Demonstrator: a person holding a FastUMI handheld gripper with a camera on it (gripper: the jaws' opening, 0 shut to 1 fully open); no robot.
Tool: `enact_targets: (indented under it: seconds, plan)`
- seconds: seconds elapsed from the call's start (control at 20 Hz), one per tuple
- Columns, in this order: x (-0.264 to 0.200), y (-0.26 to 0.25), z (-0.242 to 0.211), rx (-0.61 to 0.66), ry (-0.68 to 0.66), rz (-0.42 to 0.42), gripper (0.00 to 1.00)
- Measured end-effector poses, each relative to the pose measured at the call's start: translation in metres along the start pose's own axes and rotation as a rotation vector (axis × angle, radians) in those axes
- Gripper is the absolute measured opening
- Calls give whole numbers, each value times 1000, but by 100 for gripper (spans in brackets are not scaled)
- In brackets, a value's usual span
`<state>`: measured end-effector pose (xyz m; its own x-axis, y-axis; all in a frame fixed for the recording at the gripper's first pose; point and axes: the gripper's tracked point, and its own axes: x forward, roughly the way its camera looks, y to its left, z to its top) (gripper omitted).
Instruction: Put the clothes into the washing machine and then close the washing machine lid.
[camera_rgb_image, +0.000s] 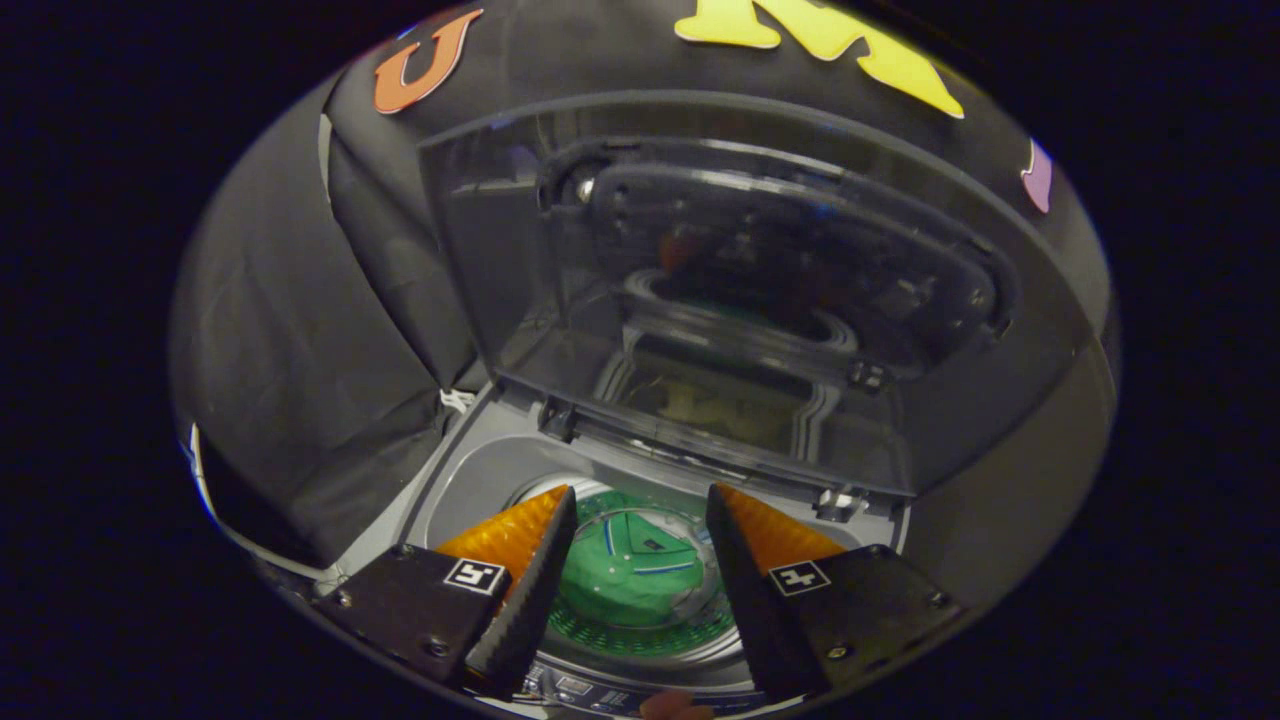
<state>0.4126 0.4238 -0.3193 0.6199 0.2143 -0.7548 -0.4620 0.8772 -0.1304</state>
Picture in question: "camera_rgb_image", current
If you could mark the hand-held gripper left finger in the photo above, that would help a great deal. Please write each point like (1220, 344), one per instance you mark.
(520, 610)

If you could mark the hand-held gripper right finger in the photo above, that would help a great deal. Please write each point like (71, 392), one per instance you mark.
(750, 600)

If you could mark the green polo shirt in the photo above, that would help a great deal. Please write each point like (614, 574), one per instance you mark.
(630, 580)

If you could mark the transparent dark washing machine lid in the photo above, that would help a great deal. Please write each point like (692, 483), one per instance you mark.
(760, 280)

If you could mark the black backdrop cloth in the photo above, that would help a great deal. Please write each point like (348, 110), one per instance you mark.
(300, 350)

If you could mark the white object with blue edge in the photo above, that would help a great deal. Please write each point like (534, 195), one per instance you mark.
(200, 470)

